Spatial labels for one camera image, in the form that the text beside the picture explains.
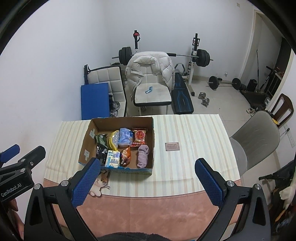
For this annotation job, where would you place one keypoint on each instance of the small brown card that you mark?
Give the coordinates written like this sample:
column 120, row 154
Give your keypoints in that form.
column 172, row 146

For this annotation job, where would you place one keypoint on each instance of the white padded chair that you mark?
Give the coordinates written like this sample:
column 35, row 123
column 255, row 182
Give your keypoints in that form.
column 104, row 76

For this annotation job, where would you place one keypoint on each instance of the cardboard box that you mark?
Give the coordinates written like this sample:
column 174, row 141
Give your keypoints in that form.
column 148, row 139

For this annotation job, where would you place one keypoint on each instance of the black weight bench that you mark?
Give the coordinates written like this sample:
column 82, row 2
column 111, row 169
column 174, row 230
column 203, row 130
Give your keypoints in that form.
column 182, row 102

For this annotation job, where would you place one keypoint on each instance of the person's left hand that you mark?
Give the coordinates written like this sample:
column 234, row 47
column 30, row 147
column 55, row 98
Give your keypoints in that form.
column 14, row 206

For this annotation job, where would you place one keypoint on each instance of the red snack packet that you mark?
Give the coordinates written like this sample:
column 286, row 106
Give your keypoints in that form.
column 140, row 137

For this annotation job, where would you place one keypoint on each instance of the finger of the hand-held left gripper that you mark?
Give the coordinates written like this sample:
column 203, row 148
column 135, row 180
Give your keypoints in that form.
column 34, row 156
column 9, row 153

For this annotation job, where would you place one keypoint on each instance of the black packet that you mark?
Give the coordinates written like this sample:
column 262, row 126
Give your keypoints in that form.
column 101, row 153

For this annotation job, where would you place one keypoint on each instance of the short barbell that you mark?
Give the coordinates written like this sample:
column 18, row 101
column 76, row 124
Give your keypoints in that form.
column 214, row 82

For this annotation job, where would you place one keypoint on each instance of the light blue packet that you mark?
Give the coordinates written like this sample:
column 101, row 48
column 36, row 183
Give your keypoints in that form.
column 125, row 137

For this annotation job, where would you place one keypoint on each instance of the pink blanket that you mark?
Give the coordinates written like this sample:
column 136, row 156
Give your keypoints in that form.
column 150, row 213

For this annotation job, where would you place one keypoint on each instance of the blue foam mat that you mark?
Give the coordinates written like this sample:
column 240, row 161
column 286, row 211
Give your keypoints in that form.
column 94, row 102

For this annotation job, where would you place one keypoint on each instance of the cat plush toy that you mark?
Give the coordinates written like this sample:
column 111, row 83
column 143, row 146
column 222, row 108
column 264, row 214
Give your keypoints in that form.
column 99, row 184

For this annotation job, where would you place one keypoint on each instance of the wall socket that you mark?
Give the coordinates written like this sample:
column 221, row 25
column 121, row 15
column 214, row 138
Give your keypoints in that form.
column 292, row 139

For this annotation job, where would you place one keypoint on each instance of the striped tablecloth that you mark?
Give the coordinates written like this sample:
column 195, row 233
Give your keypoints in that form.
column 196, row 139

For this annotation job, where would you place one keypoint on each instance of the white door frame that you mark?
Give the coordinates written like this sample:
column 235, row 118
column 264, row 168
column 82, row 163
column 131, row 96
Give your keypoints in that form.
column 250, row 46

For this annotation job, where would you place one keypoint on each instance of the brown wooden chair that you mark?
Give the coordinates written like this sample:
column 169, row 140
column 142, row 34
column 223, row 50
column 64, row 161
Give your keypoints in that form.
column 285, row 109

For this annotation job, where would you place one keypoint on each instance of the white office chair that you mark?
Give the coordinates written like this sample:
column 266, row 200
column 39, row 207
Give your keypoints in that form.
column 152, row 97

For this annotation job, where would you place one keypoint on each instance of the white goose plush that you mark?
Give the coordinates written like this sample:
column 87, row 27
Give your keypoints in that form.
column 286, row 195

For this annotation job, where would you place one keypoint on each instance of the orange snack packet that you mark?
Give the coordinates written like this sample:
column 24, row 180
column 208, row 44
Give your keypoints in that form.
column 126, row 156

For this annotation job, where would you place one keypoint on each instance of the white barbell rack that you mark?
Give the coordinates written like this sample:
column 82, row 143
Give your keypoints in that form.
column 190, row 74

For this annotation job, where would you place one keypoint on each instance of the yellow and silver packet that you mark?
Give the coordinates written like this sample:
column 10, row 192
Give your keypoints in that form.
column 113, row 140

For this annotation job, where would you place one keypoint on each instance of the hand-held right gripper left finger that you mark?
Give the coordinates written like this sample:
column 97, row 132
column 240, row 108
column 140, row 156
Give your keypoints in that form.
column 86, row 183

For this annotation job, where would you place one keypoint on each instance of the kick scooter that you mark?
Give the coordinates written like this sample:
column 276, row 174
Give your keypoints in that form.
column 269, row 78

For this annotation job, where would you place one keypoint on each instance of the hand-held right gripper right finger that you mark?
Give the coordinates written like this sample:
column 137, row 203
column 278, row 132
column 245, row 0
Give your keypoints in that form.
column 208, row 183

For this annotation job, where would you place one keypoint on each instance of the small blue packet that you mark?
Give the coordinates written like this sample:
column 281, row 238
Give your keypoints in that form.
column 149, row 90

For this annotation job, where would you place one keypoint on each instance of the chrome weight plates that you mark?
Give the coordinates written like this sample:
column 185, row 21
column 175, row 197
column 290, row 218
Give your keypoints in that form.
column 114, row 109

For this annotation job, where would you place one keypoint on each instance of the barbell with black plates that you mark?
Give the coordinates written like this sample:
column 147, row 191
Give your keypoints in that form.
column 124, row 54

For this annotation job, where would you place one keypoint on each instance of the dark wooden crate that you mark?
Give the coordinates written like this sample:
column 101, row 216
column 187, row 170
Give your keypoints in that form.
column 253, row 97

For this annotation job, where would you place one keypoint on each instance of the black folding stand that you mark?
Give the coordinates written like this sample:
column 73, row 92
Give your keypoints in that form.
column 277, row 177

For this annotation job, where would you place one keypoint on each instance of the black bag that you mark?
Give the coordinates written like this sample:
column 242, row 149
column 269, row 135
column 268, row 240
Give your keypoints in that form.
column 252, row 85

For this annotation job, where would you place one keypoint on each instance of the dark fleece garment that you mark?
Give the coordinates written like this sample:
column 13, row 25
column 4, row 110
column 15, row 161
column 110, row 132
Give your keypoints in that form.
column 148, row 237

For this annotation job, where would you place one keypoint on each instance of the white and blue tissue pack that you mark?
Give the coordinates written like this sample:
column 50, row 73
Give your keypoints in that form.
column 112, row 159

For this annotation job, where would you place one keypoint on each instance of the chrome dumbbell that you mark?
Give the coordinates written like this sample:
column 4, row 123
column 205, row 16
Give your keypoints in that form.
column 205, row 102
column 202, row 95

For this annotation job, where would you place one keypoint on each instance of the purple socks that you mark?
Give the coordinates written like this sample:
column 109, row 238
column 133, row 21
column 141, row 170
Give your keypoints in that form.
column 143, row 156

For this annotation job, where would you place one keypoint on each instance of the dark green packet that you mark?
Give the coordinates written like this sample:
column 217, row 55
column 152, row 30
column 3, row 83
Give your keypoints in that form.
column 101, row 140

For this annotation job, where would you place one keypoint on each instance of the white puffer jacket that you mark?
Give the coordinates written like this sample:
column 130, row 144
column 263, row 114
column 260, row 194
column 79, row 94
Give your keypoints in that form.
column 136, row 74

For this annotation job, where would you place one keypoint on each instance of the grey upholstered chair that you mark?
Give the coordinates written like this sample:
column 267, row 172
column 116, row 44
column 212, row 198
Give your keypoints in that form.
column 256, row 134

